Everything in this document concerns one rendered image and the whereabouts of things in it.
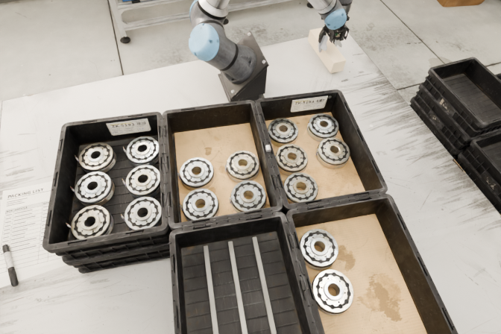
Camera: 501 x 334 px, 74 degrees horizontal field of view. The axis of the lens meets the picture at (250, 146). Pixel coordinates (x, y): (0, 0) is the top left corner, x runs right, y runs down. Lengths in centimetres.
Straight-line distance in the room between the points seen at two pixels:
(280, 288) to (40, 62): 254
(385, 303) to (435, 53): 248
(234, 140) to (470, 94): 140
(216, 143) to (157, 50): 180
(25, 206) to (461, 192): 149
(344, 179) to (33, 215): 101
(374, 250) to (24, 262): 102
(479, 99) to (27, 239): 208
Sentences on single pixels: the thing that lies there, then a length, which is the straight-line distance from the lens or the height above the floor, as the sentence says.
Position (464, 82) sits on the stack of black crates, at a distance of 218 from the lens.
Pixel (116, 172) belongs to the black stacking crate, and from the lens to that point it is 112.
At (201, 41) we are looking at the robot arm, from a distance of 122.
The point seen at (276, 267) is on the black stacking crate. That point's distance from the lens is 95.
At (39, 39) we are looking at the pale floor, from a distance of 327.
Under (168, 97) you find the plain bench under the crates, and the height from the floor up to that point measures 70.
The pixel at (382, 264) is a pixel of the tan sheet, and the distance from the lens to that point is 102.
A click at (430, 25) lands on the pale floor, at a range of 349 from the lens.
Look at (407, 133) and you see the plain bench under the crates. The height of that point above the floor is 70.
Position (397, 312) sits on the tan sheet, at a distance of 100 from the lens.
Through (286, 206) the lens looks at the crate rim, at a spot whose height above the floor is 93.
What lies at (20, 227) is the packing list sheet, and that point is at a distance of 131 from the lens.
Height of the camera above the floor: 174
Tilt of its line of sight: 55 degrees down
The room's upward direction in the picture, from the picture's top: 3 degrees clockwise
